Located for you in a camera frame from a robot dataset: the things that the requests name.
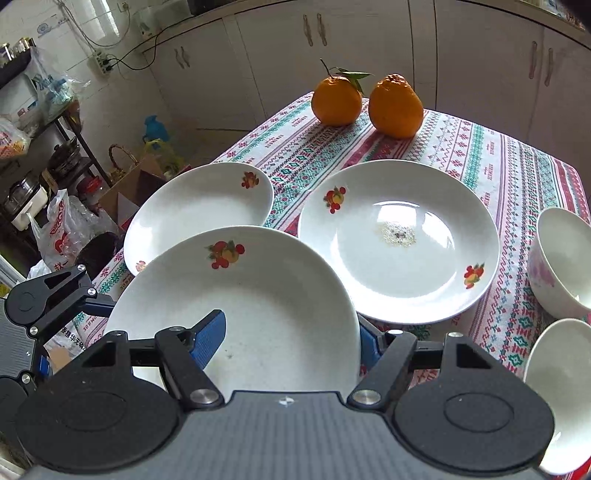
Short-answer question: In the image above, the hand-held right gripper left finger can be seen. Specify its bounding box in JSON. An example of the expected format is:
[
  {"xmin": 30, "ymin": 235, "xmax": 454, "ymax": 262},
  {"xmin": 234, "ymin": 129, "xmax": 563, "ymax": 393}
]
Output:
[{"xmin": 81, "ymin": 309, "xmax": 228, "ymax": 411}]

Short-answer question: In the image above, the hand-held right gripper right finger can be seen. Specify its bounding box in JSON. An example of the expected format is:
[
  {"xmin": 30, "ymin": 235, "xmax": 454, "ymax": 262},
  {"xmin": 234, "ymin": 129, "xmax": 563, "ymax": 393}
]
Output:
[{"xmin": 346, "ymin": 322, "xmax": 505, "ymax": 409}]

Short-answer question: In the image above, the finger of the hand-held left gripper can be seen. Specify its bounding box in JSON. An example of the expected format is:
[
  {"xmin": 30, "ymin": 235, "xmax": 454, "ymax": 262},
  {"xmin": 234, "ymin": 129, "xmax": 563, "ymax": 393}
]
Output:
[
  {"xmin": 28, "ymin": 353, "xmax": 51, "ymax": 386},
  {"xmin": 28, "ymin": 265, "xmax": 117, "ymax": 334}
]

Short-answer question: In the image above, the white fruit-print plate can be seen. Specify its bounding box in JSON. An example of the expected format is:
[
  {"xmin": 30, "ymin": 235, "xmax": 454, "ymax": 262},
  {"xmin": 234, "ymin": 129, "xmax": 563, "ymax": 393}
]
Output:
[
  {"xmin": 104, "ymin": 225, "xmax": 362, "ymax": 404},
  {"xmin": 124, "ymin": 161, "xmax": 274, "ymax": 277},
  {"xmin": 298, "ymin": 159, "xmax": 500, "ymax": 326}
]

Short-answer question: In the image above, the plain white bowl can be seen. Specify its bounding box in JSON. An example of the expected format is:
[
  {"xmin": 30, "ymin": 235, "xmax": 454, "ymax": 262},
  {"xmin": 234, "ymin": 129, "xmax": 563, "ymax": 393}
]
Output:
[{"xmin": 523, "ymin": 318, "xmax": 591, "ymax": 476}]

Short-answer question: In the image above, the white printed sack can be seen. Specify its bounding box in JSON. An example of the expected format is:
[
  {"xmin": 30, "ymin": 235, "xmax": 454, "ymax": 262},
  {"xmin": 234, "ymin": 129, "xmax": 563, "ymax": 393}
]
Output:
[{"xmin": 46, "ymin": 318, "xmax": 105, "ymax": 365}]

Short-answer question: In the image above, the black round bucket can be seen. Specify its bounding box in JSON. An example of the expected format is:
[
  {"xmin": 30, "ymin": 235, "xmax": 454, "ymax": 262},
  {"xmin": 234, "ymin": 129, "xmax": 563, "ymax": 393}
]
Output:
[{"xmin": 76, "ymin": 232, "xmax": 124, "ymax": 280}]

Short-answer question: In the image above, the red and white plastic bag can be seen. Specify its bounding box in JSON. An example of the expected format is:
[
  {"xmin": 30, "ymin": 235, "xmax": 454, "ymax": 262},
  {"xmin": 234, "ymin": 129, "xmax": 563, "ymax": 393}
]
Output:
[{"xmin": 30, "ymin": 189, "xmax": 107, "ymax": 273}]

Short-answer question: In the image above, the white plastic container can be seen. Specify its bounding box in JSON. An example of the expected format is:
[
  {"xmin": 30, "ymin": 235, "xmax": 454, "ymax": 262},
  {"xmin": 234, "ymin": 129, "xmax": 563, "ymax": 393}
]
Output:
[{"xmin": 11, "ymin": 187, "xmax": 49, "ymax": 232}]

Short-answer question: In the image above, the jar with red lid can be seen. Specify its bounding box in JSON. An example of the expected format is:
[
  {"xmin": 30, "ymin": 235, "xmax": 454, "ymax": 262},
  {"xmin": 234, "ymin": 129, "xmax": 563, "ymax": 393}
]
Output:
[{"xmin": 76, "ymin": 178, "xmax": 112, "ymax": 208}]

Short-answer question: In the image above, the brown cardboard box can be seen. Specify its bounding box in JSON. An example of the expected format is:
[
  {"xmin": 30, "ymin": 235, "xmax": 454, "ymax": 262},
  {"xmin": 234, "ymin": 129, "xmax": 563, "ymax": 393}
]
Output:
[{"xmin": 99, "ymin": 154, "xmax": 195, "ymax": 232}]

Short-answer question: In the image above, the wicker basket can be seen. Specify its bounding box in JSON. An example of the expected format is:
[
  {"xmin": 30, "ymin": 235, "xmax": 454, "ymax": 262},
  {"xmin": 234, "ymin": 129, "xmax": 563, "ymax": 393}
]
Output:
[{"xmin": 108, "ymin": 144, "xmax": 139, "ymax": 185}]

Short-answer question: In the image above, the silver pot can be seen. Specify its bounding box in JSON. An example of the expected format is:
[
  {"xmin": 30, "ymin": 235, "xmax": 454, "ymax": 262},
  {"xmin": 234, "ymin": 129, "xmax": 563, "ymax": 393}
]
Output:
[{"xmin": 4, "ymin": 173, "xmax": 42, "ymax": 215}]

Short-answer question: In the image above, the black cooking pot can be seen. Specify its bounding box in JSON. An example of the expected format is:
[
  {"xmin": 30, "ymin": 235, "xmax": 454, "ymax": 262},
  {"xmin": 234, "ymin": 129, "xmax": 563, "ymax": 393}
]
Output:
[{"xmin": 48, "ymin": 138, "xmax": 90, "ymax": 178}]

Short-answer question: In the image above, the black metal shelf rack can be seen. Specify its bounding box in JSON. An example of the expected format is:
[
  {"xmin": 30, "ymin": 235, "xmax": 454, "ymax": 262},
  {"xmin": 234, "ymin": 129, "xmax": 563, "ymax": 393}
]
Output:
[{"xmin": 0, "ymin": 46, "xmax": 112, "ymax": 259}]

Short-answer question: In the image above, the yellow plastic bag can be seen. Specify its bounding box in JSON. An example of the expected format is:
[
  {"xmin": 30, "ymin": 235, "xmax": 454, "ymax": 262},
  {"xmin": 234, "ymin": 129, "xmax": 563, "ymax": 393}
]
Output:
[{"xmin": 145, "ymin": 138, "xmax": 185, "ymax": 171}]

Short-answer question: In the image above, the orange printed plastic bag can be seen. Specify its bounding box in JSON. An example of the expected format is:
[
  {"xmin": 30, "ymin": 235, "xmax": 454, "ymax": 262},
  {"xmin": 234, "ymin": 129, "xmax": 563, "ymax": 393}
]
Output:
[{"xmin": 0, "ymin": 117, "xmax": 33, "ymax": 160}]

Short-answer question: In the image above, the white bowl with pink flowers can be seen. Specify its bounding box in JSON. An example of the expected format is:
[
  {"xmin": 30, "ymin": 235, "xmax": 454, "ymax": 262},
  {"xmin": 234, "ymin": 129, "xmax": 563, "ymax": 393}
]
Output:
[{"xmin": 527, "ymin": 207, "xmax": 591, "ymax": 320}]

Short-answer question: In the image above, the clear printed plastic bag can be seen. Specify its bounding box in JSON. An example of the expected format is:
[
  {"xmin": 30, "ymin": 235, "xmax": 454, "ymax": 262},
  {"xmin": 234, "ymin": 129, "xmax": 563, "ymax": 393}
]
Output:
[{"xmin": 23, "ymin": 46, "xmax": 88, "ymax": 121}]

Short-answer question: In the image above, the patterned tablecloth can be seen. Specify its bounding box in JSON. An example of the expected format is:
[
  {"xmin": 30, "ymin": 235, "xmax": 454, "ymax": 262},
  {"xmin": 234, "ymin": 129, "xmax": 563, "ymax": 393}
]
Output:
[{"xmin": 69, "ymin": 91, "xmax": 591, "ymax": 480}]

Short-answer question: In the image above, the bumpy orange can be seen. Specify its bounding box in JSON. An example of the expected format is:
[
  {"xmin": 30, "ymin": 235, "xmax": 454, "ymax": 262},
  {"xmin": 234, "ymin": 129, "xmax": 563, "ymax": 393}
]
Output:
[{"xmin": 368, "ymin": 73, "xmax": 424, "ymax": 139}]

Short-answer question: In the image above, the white power strip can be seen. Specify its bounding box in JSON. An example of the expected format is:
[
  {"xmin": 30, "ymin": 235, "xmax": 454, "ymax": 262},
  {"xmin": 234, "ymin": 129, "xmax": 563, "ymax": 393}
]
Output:
[{"xmin": 92, "ymin": 50, "xmax": 116, "ymax": 75}]

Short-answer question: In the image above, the orange with green leaves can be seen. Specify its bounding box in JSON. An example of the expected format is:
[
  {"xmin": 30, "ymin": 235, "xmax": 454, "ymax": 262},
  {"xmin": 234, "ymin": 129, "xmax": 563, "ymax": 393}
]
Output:
[{"xmin": 311, "ymin": 59, "xmax": 374, "ymax": 127}]

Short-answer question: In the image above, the white kitchen cabinet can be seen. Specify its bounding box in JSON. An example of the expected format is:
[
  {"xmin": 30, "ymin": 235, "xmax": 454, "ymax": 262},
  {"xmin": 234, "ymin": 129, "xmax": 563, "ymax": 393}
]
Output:
[{"xmin": 141, "ymin": 0, "xmax": 591, "ymax": 178}]

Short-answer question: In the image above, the white wall cable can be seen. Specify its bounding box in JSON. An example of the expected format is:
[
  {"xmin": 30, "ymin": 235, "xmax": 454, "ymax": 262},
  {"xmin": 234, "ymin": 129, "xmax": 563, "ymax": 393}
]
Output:
[{"xmin": 53, "ymin": 0, "xmax": 134, "ymax": 49}]

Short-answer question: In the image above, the black power cable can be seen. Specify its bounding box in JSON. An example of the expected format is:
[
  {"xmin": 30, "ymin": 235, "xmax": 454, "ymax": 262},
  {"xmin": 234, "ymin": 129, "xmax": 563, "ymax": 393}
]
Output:
[{"xmin": 104, "ymin": 9, "xmax": 218, "ymax": 70}]

